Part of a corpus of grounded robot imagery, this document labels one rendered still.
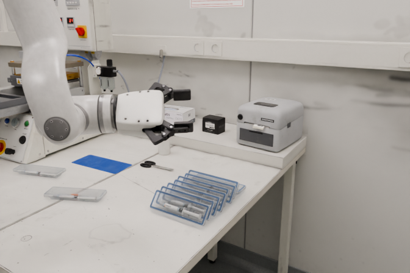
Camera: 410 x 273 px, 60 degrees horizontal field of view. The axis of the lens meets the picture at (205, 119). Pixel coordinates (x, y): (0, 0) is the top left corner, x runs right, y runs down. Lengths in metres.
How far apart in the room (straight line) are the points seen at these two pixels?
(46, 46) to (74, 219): 0.53
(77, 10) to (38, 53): 1.02
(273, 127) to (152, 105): 0.69
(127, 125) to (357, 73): 1.04
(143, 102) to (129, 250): 0.37
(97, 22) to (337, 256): 1.53
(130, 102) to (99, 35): 0.98
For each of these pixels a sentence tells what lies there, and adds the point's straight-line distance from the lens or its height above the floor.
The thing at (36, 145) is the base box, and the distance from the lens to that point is 1.54.
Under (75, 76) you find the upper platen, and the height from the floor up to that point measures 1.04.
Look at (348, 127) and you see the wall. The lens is 1.59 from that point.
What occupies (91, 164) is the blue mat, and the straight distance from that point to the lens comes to 1.44.
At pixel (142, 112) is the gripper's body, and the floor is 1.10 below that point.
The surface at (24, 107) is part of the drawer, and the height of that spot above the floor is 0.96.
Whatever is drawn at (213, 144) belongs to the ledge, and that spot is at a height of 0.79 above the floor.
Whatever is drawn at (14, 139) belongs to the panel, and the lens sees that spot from 1.60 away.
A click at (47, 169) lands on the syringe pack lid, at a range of 1.40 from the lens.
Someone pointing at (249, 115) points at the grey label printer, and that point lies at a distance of 1.40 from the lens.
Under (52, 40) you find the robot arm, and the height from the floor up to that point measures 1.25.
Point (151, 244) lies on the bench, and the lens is 0.94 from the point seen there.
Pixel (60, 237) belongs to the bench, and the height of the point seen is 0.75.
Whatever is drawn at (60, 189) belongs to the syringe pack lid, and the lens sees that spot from 1.23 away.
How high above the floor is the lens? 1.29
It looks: 16 degrees down
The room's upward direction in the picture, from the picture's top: straight up
